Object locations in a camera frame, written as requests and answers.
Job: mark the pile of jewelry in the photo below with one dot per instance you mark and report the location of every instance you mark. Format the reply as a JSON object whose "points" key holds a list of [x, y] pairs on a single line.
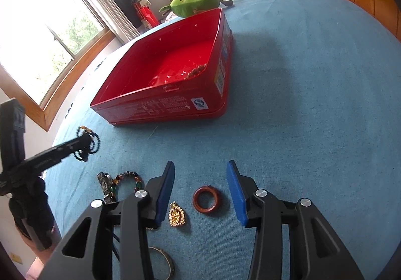
{"points": [[96, 145]]}

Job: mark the person's left forearm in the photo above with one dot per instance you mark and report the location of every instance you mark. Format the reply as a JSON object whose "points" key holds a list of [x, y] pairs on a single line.
{"points": [[36, 270]]}

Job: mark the red tin box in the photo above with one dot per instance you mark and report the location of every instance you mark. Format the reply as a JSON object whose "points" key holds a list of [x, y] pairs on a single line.
{"points": [[175, 57]]}

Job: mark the red bag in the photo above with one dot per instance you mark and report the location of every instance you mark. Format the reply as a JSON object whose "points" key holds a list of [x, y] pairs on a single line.
{"points": [[147, 15]]}

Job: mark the green plush toy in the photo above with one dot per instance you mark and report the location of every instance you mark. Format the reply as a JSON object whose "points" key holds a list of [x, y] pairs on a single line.
{"points": [[194, 1]]}

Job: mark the gold pendant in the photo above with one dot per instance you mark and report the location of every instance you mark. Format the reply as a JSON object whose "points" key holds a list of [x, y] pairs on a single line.
{"points": [[177, 215]]}

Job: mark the silver bangle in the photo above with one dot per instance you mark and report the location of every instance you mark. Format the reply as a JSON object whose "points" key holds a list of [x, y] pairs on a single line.
{"points": [[169, 262]]}

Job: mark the blue bedspread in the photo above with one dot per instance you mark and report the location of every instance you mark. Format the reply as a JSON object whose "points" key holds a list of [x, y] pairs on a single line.
{"points": [[313, 110]]}

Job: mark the large wooden framed window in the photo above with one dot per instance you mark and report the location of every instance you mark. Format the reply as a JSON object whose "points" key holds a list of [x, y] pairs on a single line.
{"points": [[47, 32]]}

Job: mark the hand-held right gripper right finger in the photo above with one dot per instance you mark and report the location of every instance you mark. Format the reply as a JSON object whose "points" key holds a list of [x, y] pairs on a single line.
{"points": [[236, 192]]}

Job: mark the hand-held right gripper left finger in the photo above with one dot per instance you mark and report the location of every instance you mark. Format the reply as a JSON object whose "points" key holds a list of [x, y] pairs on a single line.
{"points": [[166, 192]]}

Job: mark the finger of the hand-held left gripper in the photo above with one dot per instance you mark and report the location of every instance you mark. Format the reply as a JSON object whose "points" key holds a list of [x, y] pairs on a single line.
{"points": [[67, 147]]}

